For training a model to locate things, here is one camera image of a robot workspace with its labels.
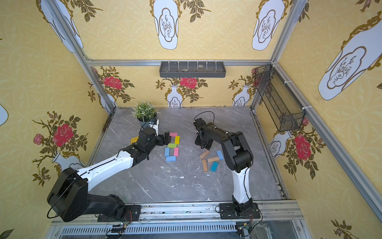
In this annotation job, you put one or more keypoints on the aluminium front rail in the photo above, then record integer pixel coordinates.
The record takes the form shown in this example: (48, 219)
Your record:
(280, 219)

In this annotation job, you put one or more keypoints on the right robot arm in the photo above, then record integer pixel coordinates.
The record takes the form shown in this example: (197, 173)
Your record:
(237, 155)

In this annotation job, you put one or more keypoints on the right circuit board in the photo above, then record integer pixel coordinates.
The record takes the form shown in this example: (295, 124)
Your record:
(242, 229)

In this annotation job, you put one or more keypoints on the green block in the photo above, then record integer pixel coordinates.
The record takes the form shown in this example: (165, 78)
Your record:
(172, 145)

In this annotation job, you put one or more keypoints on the grey wall shelf tray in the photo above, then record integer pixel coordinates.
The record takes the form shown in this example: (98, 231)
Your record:
(192, 69)

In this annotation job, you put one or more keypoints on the wooden block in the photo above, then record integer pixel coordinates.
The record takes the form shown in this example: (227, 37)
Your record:
(205, 165)
(204, 154)
(213, 159)

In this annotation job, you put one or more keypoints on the potted green plant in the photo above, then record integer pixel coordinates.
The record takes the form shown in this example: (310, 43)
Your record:
(145, 113)

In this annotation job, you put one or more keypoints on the wooden block middle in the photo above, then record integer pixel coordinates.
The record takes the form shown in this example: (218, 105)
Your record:
(213, 159)

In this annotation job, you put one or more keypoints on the wooden block lower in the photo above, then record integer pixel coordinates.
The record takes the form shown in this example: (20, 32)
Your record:
(205, 165)

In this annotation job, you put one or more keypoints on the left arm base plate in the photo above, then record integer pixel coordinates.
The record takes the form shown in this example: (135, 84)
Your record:
(129, 213)

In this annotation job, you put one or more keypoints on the wooden block upper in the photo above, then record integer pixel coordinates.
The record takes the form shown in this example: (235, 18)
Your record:
(204, 154)

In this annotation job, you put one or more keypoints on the left circuit board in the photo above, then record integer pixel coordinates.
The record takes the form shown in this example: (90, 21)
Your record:
(118, 229)

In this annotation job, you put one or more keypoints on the black wire mesh basket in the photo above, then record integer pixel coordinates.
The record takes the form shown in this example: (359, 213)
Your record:
(282, 105)

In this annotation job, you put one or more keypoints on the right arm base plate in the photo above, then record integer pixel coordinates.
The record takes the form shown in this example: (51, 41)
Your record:
(229, 210)

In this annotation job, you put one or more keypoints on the yellow block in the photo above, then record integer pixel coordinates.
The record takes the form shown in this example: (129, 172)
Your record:
(177, 140)

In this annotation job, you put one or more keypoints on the teal block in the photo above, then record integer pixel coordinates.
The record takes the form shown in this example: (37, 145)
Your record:
(214, 166)

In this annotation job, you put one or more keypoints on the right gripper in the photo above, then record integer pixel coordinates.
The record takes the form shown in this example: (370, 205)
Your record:
(203, 141)

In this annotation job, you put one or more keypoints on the yellow toy shovel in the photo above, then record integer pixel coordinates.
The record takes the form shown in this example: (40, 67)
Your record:
(134, 140)

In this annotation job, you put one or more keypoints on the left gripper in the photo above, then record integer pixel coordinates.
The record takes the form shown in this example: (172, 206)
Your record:
(161, 139)

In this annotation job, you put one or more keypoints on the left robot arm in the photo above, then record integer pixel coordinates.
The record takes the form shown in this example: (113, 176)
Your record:
(70, 196)

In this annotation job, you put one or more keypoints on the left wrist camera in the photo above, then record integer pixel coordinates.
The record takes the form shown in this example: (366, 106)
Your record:
(155, 125)

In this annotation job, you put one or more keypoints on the circuit board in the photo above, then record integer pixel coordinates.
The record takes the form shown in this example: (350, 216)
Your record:
(242, 229)
(118, 229)

